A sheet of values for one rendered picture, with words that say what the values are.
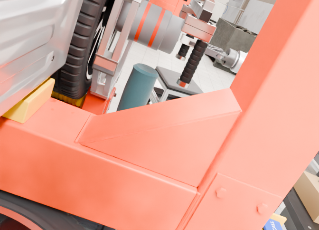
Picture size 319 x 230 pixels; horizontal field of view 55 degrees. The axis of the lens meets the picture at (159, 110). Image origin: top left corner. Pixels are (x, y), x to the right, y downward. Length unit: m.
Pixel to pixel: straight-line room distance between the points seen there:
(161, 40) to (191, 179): 0.54
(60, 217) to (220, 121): 0.39
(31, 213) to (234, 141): 0.43
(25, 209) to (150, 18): 0.66
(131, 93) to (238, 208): 0.51
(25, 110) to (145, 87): 0.47
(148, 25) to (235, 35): 4.32
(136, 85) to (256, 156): 0.51
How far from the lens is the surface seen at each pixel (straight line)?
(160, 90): 2.73
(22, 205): 0.73
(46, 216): 0.71
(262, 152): 0.60
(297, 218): 1.66
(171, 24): 1.05
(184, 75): 0.94
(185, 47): 1.27
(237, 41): 5.33
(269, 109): 0.57
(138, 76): 0.98
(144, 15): 1.04
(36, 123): 0.64
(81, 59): 0.84
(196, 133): 0.58
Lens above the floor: 1.02
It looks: 22 degrees down
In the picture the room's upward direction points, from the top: 25 degrees clockwise
